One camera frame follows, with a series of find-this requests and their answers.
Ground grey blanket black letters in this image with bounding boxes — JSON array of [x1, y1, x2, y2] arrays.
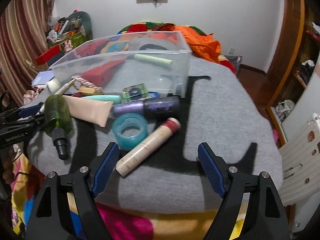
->
[[26, 55, 284, 215]]

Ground blue barcode box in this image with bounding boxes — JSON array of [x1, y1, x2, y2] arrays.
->
[[148, 92, 160, 99]]

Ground colourful patchwork quilt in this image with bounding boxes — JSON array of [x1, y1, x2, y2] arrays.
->
[[116, 21, 208, 36]]

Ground wooden door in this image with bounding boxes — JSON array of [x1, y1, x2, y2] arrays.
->
[[266, 0, 309, 108]]

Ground mint green tube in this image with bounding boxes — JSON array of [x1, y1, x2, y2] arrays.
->
[[82, 94, 121, 105]]

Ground teal tape roll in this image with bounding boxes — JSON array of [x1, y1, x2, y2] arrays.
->
[[112, 113, 148, 151]]

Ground red box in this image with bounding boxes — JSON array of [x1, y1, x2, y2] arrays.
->
[[36, 45, 64, 66]]

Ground purple black cosmetic bottle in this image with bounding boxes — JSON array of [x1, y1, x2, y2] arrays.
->
[[112, 96, 181, 119]]

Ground clear plastic storage bin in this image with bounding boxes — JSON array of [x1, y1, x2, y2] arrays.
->
[[51, 31, 191, 97]]

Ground green glass spray bottle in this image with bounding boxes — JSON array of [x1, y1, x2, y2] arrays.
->
[[44, 94, 72, 160]]

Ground pink white braided item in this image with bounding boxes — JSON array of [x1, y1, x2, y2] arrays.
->
[[71, 76, 103, 91]]

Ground beige cosmetic tube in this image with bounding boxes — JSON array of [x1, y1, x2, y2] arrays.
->
[[62, 95, 113, 127]]

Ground light green cylinder stick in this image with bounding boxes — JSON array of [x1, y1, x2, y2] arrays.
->
[[133, 54, 172, 66]]

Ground gold perfume bottle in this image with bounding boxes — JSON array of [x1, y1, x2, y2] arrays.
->
[[78, 87, 103, 96]]

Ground orange jacket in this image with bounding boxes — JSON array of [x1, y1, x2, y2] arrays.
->
[[172, 25, 221, 63]]

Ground green cardboard box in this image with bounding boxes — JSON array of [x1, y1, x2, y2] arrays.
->
[[47, 30, 88, 48]]

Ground striped red gold curtain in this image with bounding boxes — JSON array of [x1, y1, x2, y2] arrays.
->
[[1, 0, 55, 106]]

